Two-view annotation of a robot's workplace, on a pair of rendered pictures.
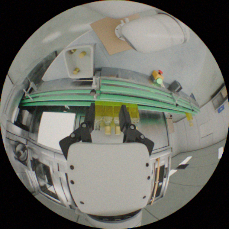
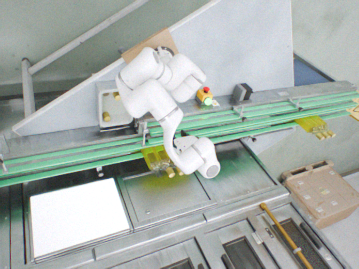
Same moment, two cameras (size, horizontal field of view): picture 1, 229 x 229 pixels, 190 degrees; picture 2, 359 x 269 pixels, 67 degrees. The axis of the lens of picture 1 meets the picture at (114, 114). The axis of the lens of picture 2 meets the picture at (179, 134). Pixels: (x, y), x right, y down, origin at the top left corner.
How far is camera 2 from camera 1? 1.07 m
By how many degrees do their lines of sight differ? 24
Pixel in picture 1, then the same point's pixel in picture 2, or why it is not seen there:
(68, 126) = (109, 196)
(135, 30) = (178, 95)
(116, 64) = not seen: hidden behind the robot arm
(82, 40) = (112, 75)
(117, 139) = (183, 189)
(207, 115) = not seen: outside the picture
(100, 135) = (161, 191)
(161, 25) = (188, 88)
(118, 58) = not seen: hidden behind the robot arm
